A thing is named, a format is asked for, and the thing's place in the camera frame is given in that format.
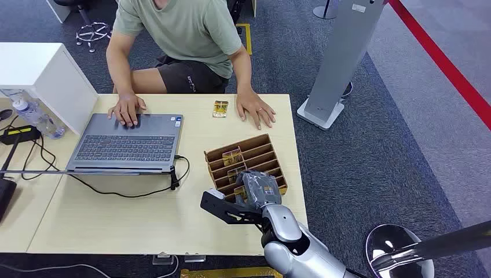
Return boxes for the yellow floor strip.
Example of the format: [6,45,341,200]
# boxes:
[180,267,284,278]

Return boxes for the black chair frame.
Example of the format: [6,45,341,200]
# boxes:
[227,0,246,24]

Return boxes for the yellow floor tape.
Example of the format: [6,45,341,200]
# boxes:
[236,23,253,56]

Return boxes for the person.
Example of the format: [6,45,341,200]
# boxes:
[105,0,277,131]

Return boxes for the black adapter with yellow label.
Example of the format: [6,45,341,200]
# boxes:
[0,125,42,146]

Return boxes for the black laptop power cable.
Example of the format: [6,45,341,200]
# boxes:
[67,154,190,199]

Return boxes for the grey laptop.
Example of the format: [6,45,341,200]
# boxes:
[65,112,184,175]

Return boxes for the office chair with chrome base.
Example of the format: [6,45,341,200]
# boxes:
[53,0,113,53]

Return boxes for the grey stanchion base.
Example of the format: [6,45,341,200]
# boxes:
[312,0,340,20]

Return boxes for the black looped cable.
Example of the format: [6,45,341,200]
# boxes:
[21,134,59,181]

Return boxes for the white furniture block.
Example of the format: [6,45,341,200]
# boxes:
[46,0,72,24]

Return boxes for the white floor cable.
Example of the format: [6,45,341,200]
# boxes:
[0,255,180,278]

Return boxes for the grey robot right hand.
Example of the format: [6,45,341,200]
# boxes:
[236,170,283,210]

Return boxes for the person's right hand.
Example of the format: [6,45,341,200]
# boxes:
[107,93,147,128]

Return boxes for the dark round stanchion base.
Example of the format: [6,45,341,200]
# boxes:
[339,81,354,100]

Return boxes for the grey kiosk stand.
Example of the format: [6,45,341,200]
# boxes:
[296,0,386,131]

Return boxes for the clear plastic water bottle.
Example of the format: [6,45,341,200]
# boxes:
[11,98,66,140]

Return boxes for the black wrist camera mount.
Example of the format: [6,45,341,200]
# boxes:
[200,188,265,226]

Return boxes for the cardboard card holder box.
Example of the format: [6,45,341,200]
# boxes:
[204,133,288,203]

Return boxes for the white cabinet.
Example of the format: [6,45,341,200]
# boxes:
[0,42,100,136]

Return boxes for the red barrier belt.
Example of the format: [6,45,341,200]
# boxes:
[387,0,491,131]

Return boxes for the person's left hand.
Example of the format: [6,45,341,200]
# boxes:
[235,90,277,131]

